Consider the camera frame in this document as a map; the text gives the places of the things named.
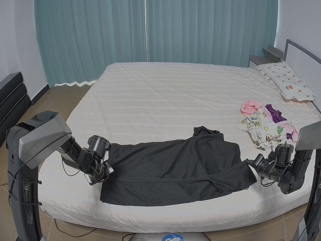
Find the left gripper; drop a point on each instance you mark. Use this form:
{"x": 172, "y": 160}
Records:
{"x": 100, "y": 173}

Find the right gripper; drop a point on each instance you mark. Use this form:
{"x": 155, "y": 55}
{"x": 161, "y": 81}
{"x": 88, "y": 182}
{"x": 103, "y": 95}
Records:
{"x": 267, "y": 167}

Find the black T-shirt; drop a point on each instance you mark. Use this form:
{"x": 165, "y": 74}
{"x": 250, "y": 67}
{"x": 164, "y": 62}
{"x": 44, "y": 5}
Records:
{"x": 175, "y": 164}

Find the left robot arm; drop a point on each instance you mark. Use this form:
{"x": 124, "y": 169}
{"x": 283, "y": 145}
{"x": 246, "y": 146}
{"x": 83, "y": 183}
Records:
{"x": 42, "y": 137}

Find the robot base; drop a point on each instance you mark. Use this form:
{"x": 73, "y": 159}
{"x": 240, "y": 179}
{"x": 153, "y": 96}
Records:
{"x": 170, "y": 238}

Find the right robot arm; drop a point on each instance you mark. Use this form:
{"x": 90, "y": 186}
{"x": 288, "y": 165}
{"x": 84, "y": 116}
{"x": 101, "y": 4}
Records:
{"x": 298, "y": 169}

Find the pile of clothes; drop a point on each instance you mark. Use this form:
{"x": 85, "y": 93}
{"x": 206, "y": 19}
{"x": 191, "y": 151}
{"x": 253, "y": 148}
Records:
{"x": 260, "y": 129}

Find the bed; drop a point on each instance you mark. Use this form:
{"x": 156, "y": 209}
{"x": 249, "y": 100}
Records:
{"x": 163, "y": 97}

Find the white printed pillow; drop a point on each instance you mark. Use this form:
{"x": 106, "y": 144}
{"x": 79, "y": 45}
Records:
{"x": 286, "y": 80}

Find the grey bedside table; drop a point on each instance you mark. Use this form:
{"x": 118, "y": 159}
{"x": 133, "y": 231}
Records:
{"x": 265, "y": 58}

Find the black chest of drawers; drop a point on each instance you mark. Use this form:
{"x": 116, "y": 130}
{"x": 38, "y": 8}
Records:
{"x": 12, "y": 97}

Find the blue-green curtain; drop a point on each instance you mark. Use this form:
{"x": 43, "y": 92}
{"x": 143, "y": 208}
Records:
{"x": 213, "y": 24}
{"x": 95, "y": 34}

